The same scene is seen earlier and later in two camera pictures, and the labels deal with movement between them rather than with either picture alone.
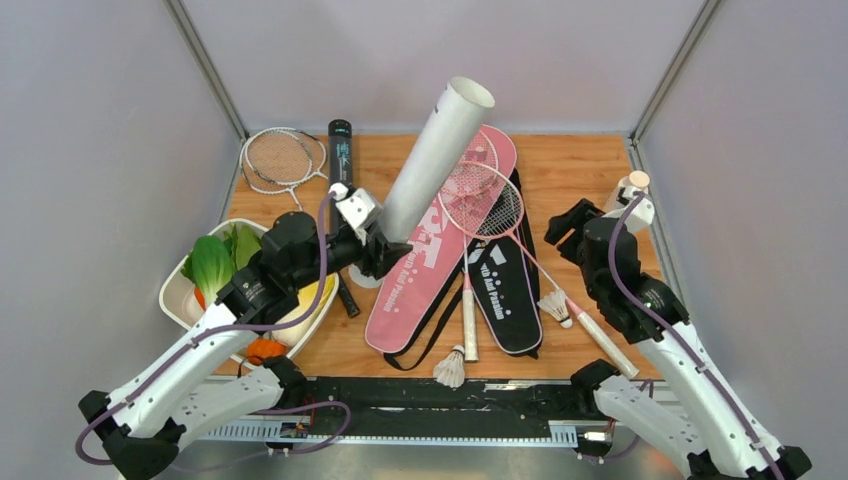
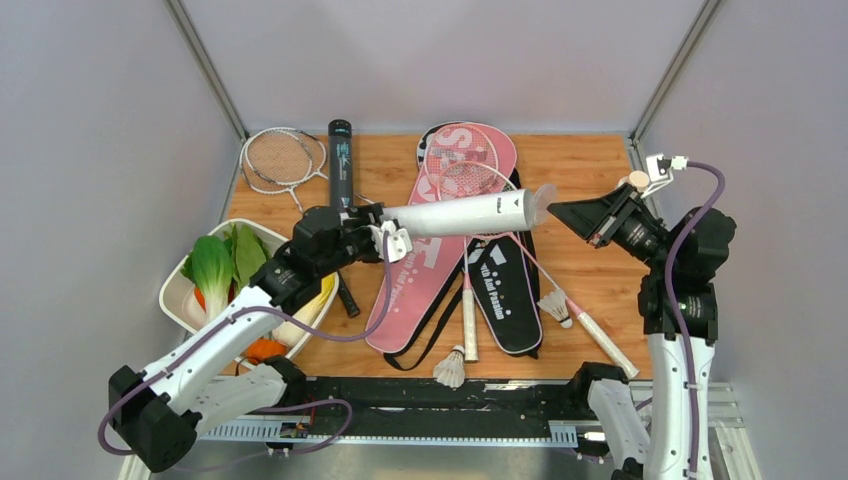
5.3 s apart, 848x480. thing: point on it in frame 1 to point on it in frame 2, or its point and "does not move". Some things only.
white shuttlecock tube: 454,124 to 508,211
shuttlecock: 556,304 does not move
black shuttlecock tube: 340,167 does not move
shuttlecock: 451,371 does not move
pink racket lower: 486,201 does not move
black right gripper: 559,225 to 591,218
